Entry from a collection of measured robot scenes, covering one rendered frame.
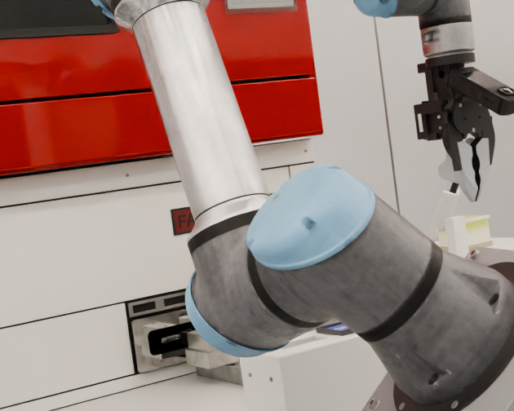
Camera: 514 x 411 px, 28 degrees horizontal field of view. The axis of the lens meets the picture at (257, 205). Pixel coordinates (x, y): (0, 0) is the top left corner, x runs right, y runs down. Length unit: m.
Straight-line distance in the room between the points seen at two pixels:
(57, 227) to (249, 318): 0.81
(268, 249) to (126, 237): 0.92
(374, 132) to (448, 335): 3.16
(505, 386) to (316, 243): 0.21
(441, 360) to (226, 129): 0.33
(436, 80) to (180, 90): 0.53
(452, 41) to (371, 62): 2.64
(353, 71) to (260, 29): 2.12
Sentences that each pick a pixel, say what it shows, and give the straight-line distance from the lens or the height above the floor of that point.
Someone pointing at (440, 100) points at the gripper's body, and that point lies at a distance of 1.49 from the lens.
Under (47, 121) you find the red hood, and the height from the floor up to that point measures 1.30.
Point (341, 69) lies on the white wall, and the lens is 4.02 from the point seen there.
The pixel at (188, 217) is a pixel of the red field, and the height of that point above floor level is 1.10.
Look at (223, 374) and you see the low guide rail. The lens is 1.79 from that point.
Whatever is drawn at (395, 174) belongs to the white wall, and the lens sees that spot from 4.14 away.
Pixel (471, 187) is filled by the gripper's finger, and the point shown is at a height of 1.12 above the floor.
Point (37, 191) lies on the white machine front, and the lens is 1.76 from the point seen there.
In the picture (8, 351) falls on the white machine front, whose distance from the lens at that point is 1.75.
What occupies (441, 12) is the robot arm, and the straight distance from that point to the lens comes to 1.49.
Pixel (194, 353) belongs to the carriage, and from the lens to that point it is 1.79.
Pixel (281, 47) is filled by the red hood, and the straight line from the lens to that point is 1.97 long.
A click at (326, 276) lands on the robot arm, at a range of 0.93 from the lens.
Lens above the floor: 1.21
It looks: 3 degrees down
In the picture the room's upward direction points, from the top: 8 degrees counter-clockwise
